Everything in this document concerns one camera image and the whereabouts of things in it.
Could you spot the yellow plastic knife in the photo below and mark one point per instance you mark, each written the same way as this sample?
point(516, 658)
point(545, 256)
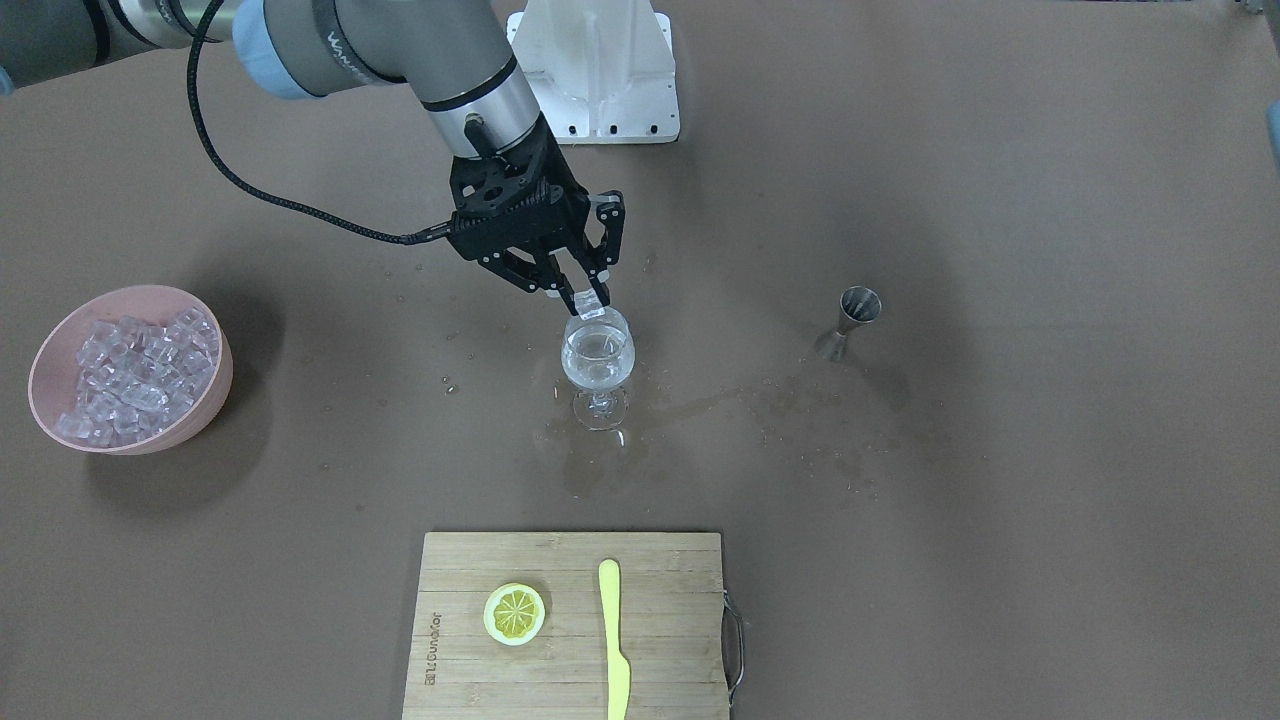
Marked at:
point(617, 667)

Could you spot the pink bowl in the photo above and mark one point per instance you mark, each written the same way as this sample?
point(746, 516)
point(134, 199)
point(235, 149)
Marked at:
point(53, 372)

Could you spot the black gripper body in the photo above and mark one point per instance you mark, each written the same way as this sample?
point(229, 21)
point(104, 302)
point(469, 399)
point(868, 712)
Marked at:
point(607, 228)

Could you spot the bamboo cutting board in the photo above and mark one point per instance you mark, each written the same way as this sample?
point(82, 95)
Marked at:
point(674, 608)

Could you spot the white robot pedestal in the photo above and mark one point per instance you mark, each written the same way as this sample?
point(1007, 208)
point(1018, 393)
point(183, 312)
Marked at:
point(603, 72)

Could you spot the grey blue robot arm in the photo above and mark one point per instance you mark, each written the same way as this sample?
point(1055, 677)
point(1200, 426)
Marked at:
point(453, 55)

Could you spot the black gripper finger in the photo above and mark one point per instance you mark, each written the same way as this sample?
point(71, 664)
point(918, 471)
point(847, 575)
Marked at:
point(596, 258)
point(540, 273)

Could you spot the steel measuring jigger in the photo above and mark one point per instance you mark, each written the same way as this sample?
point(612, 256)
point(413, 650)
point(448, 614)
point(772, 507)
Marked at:
point(859, 306)

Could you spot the clear ice cubes pile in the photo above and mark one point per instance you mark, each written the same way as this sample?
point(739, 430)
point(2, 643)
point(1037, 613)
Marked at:
point(137, 380)

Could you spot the clear wine glass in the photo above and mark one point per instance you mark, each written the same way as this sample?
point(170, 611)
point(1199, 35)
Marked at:
point(598, 357)

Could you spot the yellow lemon slice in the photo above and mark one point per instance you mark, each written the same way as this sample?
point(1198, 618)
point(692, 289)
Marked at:
point(513, 614)

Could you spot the single clear ice cube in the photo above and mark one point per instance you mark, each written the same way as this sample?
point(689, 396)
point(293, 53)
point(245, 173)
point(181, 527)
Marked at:
point(588, 305)

